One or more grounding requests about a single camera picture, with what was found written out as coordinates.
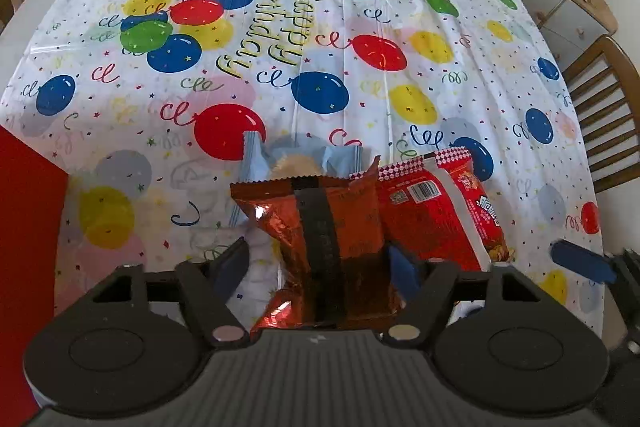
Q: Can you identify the red snack packet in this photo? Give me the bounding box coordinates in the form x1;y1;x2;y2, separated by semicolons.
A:
376;146;511;274

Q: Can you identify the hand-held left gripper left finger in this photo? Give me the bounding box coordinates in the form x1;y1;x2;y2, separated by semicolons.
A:
95;237;252;350

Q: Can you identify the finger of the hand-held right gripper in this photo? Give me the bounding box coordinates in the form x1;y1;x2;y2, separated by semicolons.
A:
550;239;619;285

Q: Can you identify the balloon print tablecloth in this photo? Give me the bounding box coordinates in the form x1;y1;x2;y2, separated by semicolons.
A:
0;0;609;358

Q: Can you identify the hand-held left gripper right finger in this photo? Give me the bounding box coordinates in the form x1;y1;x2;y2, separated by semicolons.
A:
380;244;544;350

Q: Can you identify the red and white cardboard box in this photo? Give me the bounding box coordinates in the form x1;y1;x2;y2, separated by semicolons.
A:
0;124;72;408

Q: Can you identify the light blue snack packet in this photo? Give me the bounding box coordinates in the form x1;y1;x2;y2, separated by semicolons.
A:
232;131;365;228

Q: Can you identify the orange foil packet black stripe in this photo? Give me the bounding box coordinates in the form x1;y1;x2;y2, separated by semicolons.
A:
230;154;407;341

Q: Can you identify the white cabinet wooden top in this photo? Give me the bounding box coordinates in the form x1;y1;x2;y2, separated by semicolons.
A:
507;0;621;64

